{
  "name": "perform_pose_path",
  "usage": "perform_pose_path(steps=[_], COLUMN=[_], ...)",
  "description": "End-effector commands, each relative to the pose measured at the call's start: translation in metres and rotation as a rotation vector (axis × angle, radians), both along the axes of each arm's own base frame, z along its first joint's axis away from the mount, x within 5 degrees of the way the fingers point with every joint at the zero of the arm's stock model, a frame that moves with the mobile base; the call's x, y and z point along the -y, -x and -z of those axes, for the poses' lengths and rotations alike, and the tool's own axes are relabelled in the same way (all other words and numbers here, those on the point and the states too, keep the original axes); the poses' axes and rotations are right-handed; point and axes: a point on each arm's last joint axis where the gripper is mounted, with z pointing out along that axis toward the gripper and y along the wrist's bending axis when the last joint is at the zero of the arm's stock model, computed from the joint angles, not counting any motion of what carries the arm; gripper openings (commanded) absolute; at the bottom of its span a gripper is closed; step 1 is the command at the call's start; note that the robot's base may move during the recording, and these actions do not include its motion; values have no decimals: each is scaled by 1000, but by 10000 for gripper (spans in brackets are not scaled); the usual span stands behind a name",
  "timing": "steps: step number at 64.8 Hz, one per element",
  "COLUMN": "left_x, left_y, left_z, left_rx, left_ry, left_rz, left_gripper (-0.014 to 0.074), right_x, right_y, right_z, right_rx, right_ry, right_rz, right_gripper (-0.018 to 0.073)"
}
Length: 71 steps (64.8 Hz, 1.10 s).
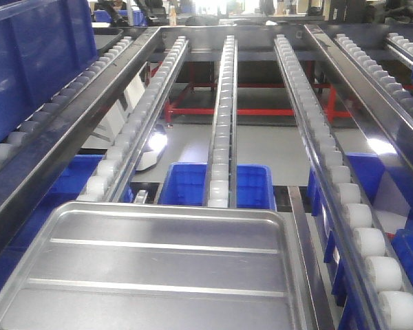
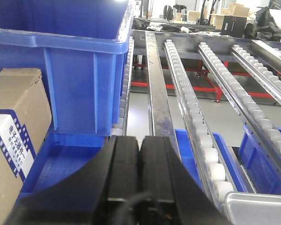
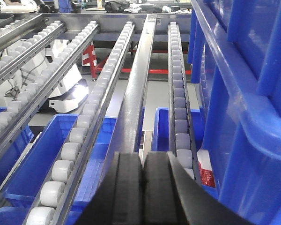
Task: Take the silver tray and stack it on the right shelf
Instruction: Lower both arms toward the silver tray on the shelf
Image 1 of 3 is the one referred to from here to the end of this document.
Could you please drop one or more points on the far right roller track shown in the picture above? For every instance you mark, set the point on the far right roller track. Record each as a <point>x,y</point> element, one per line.
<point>375,71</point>

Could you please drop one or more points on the blue bin below right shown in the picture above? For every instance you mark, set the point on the blue bin below right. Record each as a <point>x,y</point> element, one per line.
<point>370,172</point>

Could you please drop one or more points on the silver metal tray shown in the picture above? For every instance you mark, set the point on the silver metal tray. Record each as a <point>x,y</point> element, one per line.
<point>130,266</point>

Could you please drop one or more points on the blue bin below left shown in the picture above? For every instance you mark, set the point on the blue bin below left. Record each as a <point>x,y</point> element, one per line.
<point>86,178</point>

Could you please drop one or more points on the roller track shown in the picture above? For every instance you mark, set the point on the roller track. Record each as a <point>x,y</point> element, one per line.
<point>131,140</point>
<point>367,276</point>
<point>220,190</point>
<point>27,129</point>
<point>375,71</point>

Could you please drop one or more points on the steel divider rail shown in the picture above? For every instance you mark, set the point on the steel divider rail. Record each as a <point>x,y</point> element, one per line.
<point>26,178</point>
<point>386,111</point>

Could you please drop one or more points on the blue bin below centre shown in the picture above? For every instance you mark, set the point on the blue bin below centre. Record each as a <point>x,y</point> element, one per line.
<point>184,185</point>

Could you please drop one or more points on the centre roller track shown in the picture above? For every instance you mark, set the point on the centre roller track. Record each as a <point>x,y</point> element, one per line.
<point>220,190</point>

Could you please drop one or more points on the far left roller track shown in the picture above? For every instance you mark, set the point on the far left roller track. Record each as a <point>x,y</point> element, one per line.
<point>27,129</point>

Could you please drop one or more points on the red metal frame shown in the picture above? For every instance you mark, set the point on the red metal frame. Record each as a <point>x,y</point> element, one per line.
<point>261,94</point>

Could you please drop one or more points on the white machine below shelf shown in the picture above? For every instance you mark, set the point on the white machine below shelf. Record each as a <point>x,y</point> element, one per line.
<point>104,134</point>

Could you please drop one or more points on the large blue crate upper left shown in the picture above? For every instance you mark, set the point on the large blue crate upper left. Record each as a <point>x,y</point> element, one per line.
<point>43,46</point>

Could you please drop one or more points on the left steel divider rail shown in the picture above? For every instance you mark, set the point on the left steel divider rail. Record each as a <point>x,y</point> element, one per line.
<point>26,178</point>

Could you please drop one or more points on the right steel divider rail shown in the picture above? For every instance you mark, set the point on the right steel divider rail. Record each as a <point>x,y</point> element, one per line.
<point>386,111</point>

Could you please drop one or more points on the blue bin below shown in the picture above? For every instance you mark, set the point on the blue bin below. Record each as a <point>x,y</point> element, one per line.
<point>184,185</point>
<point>370,172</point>
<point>86,178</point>

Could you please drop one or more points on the dark tray far left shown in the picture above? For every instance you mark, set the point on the dark tray far left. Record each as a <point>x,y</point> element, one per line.
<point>106,37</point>

